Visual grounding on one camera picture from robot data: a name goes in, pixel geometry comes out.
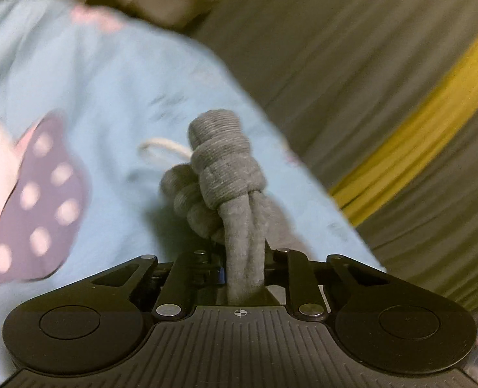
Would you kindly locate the grey pants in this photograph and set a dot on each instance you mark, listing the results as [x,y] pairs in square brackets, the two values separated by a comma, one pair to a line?
[226,178]

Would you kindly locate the grey-green curtain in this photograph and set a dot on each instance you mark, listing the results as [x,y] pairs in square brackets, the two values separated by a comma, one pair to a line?
[344,28]

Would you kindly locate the yellow curtain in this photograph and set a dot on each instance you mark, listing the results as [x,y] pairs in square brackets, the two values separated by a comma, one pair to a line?
[425,129]

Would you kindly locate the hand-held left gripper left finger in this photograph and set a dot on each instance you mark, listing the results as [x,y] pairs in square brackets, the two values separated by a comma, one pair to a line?
[222,277]

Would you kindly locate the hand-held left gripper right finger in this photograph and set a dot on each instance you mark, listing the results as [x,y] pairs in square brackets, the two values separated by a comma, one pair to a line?
[277,275]

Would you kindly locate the light blue printed shirt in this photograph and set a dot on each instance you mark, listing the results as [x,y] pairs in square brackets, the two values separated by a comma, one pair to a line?
[121,89]

